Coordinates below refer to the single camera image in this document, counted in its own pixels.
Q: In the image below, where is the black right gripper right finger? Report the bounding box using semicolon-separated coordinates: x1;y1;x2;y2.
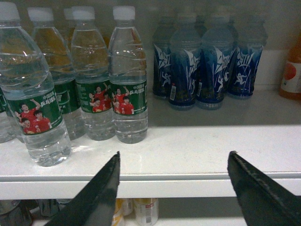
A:
227;151;301;226

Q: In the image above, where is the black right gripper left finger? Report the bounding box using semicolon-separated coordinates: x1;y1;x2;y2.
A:
46;152;120;226

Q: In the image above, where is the water bottle green label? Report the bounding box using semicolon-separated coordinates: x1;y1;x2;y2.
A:
0;1;71;167

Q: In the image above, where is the shelf water bottle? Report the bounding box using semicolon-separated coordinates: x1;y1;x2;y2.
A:
27;7;85;140
71;6;115;141
108;6;148;144

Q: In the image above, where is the white yellow drink bottle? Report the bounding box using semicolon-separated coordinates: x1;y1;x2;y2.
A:
134;198;159;226

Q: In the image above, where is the orange juice bottle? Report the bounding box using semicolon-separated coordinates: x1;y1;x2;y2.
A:
279;32;301;101

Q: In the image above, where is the blue sports drink bottle right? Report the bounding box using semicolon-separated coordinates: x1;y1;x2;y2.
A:
196;7;234;110

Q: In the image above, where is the blue sports drink bottle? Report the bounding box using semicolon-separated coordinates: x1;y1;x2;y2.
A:
169;12;201;111
196;7;234;110

